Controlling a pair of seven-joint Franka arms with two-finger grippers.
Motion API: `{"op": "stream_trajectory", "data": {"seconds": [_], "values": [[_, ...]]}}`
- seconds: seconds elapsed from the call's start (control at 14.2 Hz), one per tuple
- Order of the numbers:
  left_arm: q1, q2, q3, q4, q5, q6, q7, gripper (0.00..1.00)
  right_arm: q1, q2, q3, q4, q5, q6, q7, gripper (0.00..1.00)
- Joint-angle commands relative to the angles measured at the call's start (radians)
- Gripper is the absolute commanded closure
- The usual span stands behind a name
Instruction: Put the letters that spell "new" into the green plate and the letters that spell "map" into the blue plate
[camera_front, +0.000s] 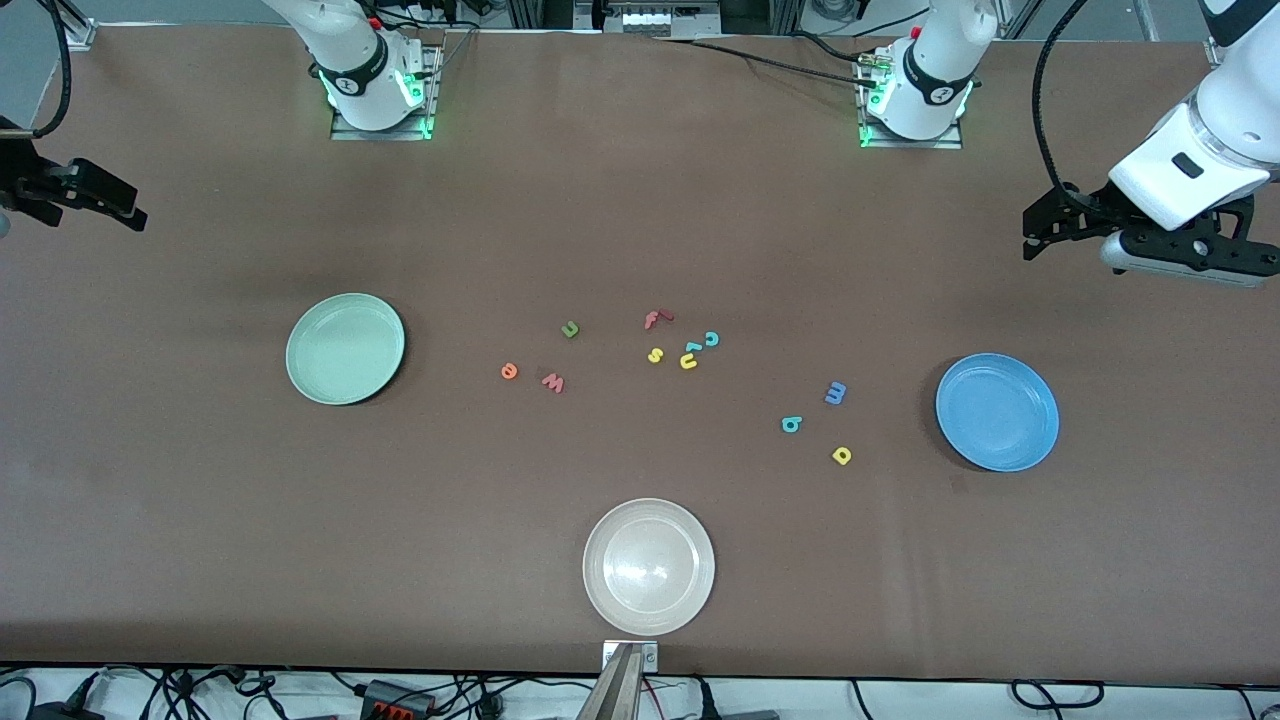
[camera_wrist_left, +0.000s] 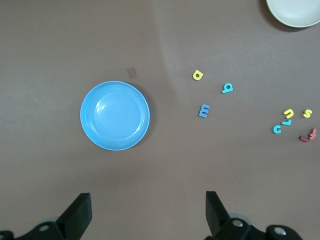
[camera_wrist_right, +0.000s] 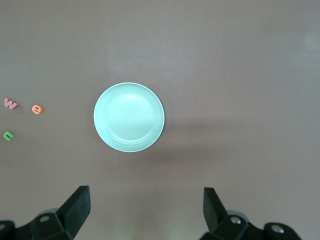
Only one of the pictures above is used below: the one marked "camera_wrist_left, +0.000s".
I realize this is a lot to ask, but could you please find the teal foam letter q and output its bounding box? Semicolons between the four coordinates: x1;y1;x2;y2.
221;82;234;94

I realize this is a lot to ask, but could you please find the yellow foam letter u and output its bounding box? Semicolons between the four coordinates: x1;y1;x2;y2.
282;108;295;120

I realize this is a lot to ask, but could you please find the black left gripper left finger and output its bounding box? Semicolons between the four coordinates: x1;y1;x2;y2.
14;192;93;240

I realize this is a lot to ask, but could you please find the brown tape patch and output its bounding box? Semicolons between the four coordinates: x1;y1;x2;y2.
126;66;138;79

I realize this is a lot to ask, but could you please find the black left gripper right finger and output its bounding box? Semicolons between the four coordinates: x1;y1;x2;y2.
204;191;267;240

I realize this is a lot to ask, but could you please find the blue plate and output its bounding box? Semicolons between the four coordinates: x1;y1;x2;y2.
79;80;151;152

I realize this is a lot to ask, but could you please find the blue foam letter m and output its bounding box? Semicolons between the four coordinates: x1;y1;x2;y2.
198;104;211;119

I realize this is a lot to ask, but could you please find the cream plate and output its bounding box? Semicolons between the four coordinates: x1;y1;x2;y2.
265;0;320;28

